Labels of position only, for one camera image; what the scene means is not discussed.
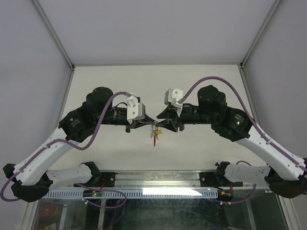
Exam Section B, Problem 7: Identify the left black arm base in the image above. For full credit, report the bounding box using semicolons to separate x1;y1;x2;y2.
80;161;116;188

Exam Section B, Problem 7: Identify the white slotted cable duct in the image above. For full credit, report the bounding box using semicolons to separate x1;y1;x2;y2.
44;188;218;200

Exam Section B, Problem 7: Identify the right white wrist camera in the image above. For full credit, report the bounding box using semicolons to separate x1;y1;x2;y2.
164;89;186;117

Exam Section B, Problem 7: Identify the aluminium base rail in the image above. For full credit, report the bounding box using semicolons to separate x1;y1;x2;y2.
45;169;285;190

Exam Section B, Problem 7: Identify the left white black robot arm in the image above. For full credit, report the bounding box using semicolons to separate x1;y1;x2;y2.
0;87;154;202

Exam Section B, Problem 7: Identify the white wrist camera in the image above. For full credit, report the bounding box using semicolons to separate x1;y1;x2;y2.
126;92;146;124
164;89;186;117

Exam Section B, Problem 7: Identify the red silver carabiner keyring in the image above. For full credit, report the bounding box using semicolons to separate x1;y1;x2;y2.
150;122;160;147

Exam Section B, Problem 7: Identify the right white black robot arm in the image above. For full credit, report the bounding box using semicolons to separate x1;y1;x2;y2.
157;85;307;198

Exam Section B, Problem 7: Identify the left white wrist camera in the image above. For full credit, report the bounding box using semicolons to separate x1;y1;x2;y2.
126;92;146;124

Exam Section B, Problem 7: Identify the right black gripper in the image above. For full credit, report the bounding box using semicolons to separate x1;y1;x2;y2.
155;105;217;133

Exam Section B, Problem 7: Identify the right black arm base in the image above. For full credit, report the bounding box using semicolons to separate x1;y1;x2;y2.
199;161;233;190

